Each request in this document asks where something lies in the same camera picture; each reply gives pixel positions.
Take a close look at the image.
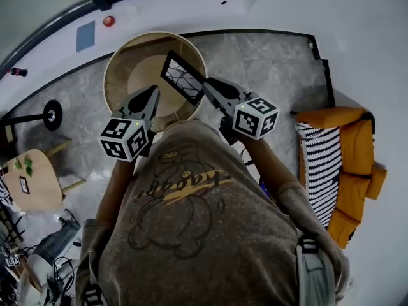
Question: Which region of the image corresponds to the person's right forearm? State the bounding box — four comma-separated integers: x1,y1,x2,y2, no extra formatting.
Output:
242,135,300,197

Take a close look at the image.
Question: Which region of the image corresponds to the black white patterned cushion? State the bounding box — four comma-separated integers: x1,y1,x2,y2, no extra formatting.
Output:
0,177,13,203

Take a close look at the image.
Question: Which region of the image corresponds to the black framed picture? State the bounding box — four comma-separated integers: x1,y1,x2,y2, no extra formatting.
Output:
160,50,207,107

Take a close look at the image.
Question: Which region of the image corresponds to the person's brown printed t-shirt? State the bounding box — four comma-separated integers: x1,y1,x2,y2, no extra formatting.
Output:
75,119,351,306

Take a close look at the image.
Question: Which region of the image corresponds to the person's left forearm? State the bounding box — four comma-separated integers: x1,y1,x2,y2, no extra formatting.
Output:
95,159,135,226

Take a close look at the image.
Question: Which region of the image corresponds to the orange sofa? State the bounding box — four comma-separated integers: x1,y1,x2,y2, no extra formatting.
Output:
295,106,388,251

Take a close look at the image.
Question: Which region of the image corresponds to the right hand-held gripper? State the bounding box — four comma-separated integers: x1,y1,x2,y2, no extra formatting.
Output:
201,76,281,146

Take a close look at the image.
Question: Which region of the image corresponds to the wooden side table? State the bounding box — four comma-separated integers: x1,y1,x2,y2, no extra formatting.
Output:
1,138,87,212

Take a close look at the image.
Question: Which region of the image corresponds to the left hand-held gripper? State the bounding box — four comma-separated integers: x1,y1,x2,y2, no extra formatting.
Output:
99,85,161,163

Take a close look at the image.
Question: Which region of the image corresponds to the black coat stand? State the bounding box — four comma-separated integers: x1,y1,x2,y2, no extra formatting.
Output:
0,99,63,132

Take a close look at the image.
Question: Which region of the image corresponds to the green leaf sprig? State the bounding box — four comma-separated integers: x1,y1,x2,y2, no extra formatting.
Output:
12,156,34,177

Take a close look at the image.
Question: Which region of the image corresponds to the blue flat pad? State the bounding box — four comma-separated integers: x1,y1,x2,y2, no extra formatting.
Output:
75,20,96,53

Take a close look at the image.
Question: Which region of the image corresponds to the dark wooden chair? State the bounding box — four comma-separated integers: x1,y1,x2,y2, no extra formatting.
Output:
0,119,17,152

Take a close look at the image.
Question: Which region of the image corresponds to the black white striped blanket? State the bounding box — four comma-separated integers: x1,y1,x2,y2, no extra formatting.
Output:
295,122,344,229

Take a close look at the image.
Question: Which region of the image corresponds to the round glass coffee table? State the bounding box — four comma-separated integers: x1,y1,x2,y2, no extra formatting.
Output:
103,31,208,133

